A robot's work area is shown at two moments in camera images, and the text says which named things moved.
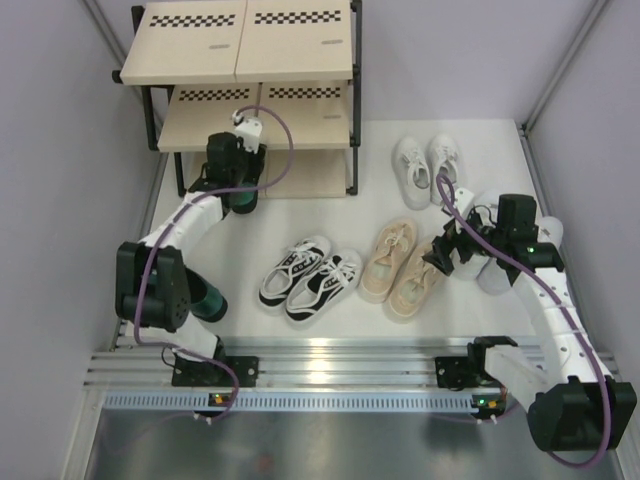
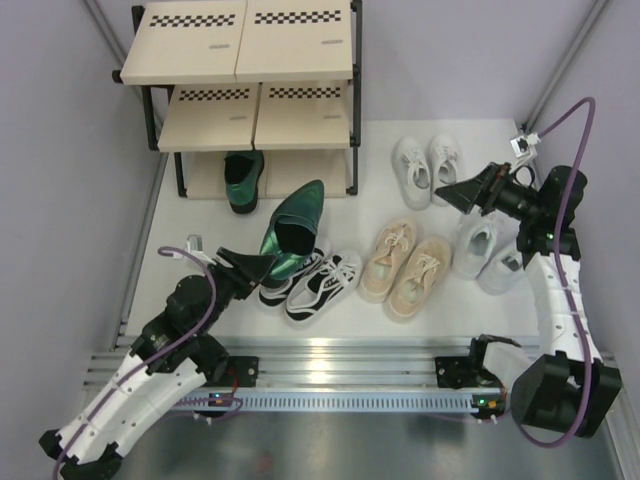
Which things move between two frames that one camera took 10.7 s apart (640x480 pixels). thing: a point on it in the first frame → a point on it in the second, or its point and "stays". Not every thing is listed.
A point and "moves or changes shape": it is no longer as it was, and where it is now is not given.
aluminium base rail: x=369 y=373 stays
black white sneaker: x=321 y=285 stays
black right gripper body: x=492 y=236 → x=511 y=198
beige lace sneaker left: x=394 y=247 stays
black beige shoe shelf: x=294 y=65 stays
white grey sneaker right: x=445 y=160 stays
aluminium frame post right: x=590 y=23 stays
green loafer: x=206 y=301 moves or changes shape
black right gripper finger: x=439 y=255 → x=472 y=194
